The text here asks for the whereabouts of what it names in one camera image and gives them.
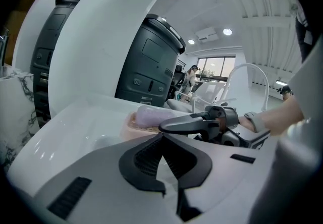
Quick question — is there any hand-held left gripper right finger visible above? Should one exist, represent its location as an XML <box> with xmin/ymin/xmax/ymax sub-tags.
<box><xmin>163</xmin><ymin>134</ymin><xmax>278</xmax><ymax>224</ymax></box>

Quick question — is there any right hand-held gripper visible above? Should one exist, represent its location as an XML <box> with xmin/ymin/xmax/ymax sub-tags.
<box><xmin>158</xmin><ymin>105</ymin><xmax>271</xmax><ymax>150</ymax></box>

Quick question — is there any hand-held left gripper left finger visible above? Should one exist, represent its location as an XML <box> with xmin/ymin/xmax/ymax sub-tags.
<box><xmin>34</xmin><ymin>133</ymin><xmax>178</xmax><ymax>224</ymax></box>

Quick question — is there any pink soap dish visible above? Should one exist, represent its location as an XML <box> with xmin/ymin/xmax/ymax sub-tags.
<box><xmin>120</xmin><ymin>111</ymin><xmax>164</xmax><ymax>141</ymax></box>

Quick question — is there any white ceramic sink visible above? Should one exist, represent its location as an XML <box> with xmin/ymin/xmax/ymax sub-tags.
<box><xmin>6</xmin><ymin>96</ymin><xmax>210</xmax><ymax>191</ymax></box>

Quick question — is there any person's right forearm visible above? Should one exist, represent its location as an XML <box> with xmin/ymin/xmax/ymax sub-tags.
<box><xmin>239</xmin><ymin>94</ymin><xmax>305</xmax><ymax>137</ymax></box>

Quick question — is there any lilac soap bar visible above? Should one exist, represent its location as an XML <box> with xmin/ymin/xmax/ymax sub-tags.
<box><xmin>135</xmin><ymin>105</ymin><xmax>178</xmax><ymax>128</ymax></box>

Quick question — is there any grey chair seat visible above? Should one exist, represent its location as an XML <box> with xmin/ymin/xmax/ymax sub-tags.
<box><xmin>166</xmin><ymin>98</ymin><xmax>195</xmax><ymax>114</ymax></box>

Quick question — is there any black office chair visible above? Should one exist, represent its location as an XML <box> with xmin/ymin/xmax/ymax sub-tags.
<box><xmin>171</xmin><ymin>64</ymin><xmax>187</xmax><ymax>94</ymax></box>

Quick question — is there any grey wrist watch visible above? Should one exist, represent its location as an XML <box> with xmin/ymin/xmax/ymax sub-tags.
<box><xmin>243</xmin><ymin>111</ymin><xmax>271</xmax><ymax>133</ymax></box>

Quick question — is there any dark grey mobile machine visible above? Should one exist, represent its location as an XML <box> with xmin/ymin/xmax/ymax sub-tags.
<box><xmin>29</xmin><ymin>0</ymin><xmax>87</xmax><ymax>129</ymax></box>
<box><xmin>115</xmin><ymin>13</ymin><xmax>187</xmax><ymax>108</ymax></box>

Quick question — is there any large window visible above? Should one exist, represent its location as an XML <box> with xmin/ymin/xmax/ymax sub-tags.
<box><xmin>196</xmin><ymin>57</ymin><xmax>237</xmax><ymax>79</ymax></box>

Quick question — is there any white ceiling air conditioner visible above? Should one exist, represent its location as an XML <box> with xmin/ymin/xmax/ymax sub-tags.
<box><xmin>195</xmin><ymin>27</ymin><xmax>219</xmax><ymax>43</ymax></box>

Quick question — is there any white marble counter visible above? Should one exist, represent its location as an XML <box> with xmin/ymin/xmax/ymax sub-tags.
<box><xmin>0</xmin><ymin>65</ymin><xmax>38</xmax><ymax>171</ymax></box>

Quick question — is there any chrome faucet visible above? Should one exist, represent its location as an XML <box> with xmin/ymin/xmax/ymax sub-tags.
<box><xmin>0</xmin><ymin>28</ymin><xmax>11</xmax><ymax>67</ymax></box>

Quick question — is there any white curved metal frame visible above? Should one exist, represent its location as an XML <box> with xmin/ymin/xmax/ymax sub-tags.
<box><xmin>225</xmin><ymin>63</ymin><xmax>270</xmax><ymax>112</ymax></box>

